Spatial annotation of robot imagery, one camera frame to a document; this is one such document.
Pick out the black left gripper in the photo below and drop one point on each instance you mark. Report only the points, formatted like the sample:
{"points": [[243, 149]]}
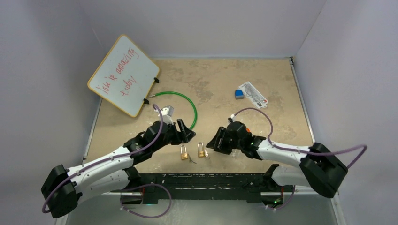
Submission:
{"points": [[182, 137]]}

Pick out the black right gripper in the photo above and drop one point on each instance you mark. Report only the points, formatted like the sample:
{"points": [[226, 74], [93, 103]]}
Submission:
{"points": [[222, 133]]}

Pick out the brass padlock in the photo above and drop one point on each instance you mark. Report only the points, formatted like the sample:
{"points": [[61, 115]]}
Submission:
{"points": [[183, 151], [201, 150]]}

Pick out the green cable lock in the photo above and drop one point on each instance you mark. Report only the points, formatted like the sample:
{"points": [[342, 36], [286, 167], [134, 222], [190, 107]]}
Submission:
{"points": [[188, 104]]}

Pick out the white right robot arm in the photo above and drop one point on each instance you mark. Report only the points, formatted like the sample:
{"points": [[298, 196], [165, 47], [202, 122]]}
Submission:
{"points": [[310, 166]]}

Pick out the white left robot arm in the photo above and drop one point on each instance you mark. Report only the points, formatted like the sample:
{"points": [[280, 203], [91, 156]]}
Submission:
{"points": [[65, 188]]}

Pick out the blue whiteboard eraser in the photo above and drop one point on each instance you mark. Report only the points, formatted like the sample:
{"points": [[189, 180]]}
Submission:
{"points": [[238, 94]]}

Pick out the white printed card package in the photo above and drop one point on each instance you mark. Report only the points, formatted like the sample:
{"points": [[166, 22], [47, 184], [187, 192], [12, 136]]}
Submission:
{"points": [[251, 93]]}

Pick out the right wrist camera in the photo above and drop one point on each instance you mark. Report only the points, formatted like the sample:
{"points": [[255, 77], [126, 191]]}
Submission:
{"points": [[231, 118]]}

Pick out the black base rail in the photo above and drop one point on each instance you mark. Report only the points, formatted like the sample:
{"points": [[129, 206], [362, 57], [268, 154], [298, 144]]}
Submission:
{"points": [[249, 187]]}

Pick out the whiteboard with orange frame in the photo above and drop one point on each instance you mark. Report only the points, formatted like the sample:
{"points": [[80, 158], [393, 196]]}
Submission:
{"points": [[125, 76]]}

